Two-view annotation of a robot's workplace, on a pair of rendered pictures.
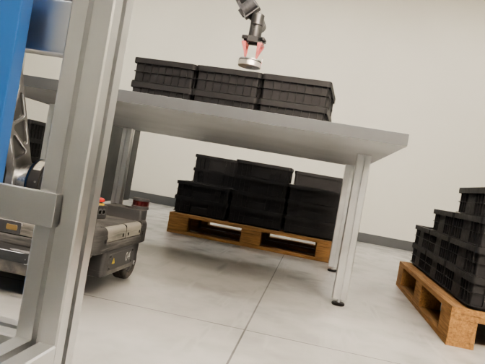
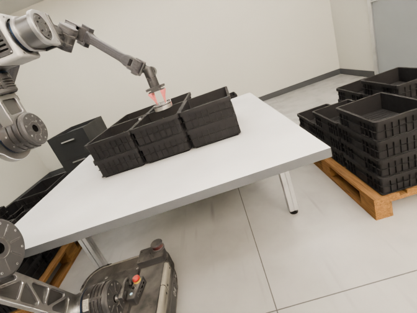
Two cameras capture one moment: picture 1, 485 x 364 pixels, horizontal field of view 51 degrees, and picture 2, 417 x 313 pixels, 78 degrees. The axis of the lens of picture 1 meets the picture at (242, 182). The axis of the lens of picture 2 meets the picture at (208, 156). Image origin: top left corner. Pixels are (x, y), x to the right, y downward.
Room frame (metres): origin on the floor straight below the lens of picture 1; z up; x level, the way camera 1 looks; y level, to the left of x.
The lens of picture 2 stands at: (0.76, 0.01, 1.17)
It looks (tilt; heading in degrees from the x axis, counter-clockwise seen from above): 21 degrees down; 357
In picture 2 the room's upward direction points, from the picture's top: 21 degrees counter-clockwise
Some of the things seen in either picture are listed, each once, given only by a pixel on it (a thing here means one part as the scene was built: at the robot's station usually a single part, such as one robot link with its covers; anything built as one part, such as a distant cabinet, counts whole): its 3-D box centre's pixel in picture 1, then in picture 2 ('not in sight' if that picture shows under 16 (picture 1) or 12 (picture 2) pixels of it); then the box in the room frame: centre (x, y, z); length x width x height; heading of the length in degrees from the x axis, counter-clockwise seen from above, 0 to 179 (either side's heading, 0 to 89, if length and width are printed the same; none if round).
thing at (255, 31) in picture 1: (255, 33); (153, 83); (2.29, 0.06, 1.12); 0.10 x 0.07 x 0.07; 77
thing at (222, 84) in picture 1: (237, 92); (164, 123); (2.41, 0.10, 0.87); 0.40 x 0.30 x 0.11; 168
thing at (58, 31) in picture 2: not in sight; (49, 33); (2.01, 0.36, 1.45); 0.09 x 0.08 x 0.12; 82
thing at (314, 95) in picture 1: (299, 100); (208, 107); (2.35, -0.19, 0.87); 0.40 x 0.30 x 0.11; 168
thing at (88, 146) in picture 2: (179, 73); (118, 130); (2.48, 0.39, 0.92); 0.40 x 0.30 x 0.02; 168
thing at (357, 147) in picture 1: (202, 196); (180, 189); (2.51, 0.18, 0.35); 1.60 x 1.60 x 0.70; 82
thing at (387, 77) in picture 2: not in sight; (399, 105); (2.36, -1.51, 0.37); 0.40 x 0.30 x 0.45; 172
